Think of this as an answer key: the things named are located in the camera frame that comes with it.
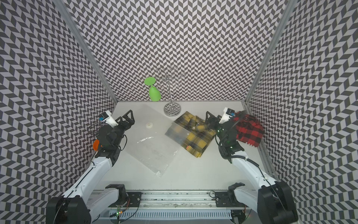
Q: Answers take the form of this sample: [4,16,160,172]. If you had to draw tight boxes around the black mounting plate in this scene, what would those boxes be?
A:
[214,191,232,208]
[124,191,142,208]

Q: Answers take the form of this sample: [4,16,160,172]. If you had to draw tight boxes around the white bag valve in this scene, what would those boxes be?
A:
[146,122,153,129]

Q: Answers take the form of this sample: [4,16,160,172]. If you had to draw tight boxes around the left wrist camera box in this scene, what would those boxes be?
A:
[99,110,118,127]

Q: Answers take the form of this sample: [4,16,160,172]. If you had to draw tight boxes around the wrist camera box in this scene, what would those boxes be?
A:
[219,107,235,124]
[99,110,118,127]

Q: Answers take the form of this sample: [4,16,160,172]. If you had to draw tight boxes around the red plaid folded shirt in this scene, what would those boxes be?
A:
[234,111,264,147]

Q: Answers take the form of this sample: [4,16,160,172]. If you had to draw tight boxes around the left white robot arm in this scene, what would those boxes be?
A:
[45,110,135,224]

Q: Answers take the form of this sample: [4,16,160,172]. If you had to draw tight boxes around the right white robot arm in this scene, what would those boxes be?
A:
[205,108,298,224]

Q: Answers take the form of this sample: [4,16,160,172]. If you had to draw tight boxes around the orange plastic bowl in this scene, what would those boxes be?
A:
[93,139,100,151]

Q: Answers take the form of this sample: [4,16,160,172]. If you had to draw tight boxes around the green plastic wine glass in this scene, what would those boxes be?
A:
[144,77,161,102]

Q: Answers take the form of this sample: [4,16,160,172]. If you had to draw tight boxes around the metal glass holder stand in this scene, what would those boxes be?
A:
[157,66,185,117]

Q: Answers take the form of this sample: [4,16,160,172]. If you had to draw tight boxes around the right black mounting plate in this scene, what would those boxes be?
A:
[214,191,232,208]

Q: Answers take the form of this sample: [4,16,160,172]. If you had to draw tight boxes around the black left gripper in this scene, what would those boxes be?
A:
[113,110,135,147]

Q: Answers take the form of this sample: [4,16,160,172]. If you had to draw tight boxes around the yellow plaid shirt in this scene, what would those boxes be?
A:
[165,112,216,158]

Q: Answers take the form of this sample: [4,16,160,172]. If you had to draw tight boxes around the clear plastic vacuum bag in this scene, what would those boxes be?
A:
[125,105,180,177]

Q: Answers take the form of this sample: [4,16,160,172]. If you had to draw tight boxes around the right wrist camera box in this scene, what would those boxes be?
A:
[219,107,235,124]

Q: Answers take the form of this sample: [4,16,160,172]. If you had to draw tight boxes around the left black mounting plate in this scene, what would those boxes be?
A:
[124,191,142,208]

